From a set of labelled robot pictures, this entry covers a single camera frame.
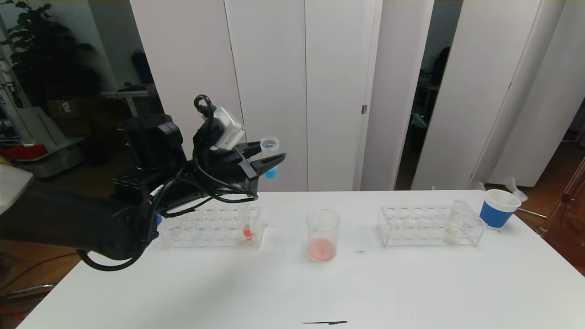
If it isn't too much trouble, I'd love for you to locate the brown cardboard box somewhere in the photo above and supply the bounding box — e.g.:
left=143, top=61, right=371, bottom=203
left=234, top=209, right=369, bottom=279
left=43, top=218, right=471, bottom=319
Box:
left=46, top=97, right=82, bottom=120

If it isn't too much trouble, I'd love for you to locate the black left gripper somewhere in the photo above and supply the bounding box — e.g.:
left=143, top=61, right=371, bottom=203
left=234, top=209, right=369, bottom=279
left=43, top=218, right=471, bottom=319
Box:
left=194, top=141, right=287, bottom=196

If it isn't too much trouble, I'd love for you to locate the white leaning board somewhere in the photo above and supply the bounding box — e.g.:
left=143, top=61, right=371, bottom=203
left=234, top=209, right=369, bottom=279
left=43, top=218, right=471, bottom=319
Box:
left=9, top=106, right=69, bottom=147

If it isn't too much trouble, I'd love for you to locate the metal chair leg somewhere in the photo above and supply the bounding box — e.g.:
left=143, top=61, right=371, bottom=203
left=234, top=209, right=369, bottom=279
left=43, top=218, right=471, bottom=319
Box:
left=0, top=282, right=58, bottom=302

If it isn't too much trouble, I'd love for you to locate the clear acrylic test tube rack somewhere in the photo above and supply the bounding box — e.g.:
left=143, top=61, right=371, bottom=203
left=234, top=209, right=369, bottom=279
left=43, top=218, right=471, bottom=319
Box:
left=377, top=205, right=486, bottom=248
left=158, top=206, right=266, bottom=249

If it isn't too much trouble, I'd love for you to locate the white machine base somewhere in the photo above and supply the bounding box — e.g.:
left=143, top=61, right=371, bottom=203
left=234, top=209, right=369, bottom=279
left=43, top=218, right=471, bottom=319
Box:
left=18, top=137, right=85, bottom=179

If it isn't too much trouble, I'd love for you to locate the white standing desk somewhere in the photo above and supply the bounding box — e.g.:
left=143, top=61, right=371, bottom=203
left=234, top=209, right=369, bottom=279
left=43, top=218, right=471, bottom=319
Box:
left=101, top=85, right=160, bottom=118

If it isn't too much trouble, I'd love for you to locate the test tube with white pigment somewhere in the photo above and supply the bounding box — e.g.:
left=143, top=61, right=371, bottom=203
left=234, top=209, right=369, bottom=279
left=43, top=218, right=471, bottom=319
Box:
left=446, top=200, right=468, bottom=244

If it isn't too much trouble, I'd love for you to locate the black backpack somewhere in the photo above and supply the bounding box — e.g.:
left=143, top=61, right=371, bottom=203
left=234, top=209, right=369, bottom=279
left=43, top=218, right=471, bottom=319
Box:
left=132, top=49, right=154, bottom=85

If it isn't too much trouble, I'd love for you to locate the clear glass beaker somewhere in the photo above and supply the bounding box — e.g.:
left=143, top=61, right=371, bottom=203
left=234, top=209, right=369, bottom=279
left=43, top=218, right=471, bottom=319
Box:
left=305, top=209, right=341, bottom=263

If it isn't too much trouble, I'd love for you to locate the black bin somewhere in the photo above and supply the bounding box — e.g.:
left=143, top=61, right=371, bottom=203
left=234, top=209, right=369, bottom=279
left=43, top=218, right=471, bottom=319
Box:
left=85, top=137, right=110, bottom=166

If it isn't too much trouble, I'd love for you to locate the dark green potted plant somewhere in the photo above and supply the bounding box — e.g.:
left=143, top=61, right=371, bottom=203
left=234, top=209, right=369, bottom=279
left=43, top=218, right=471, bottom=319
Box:
left=0, top=0, right=102, bottom=106

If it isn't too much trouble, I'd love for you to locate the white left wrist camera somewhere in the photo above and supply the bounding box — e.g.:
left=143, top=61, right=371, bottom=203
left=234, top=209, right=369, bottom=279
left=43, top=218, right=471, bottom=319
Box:
left=213, top=107, right=245, bottom=151

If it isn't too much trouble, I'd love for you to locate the test tube with red pigment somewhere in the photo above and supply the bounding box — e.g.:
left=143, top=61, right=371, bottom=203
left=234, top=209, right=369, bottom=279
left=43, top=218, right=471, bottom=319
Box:
left=239, top=203, right=255, bottom=241
left=502, top=187, right=528, bottom=205

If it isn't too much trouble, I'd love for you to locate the test tube with blue pigment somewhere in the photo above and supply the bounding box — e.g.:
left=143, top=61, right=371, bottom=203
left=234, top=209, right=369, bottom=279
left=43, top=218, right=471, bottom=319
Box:
left=261, top=136, right=280, bottom=180

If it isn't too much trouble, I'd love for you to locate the black floor cable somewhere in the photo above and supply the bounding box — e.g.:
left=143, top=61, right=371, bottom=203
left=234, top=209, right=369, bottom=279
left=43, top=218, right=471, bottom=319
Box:
left=0, top=252, right=79, bottom=293

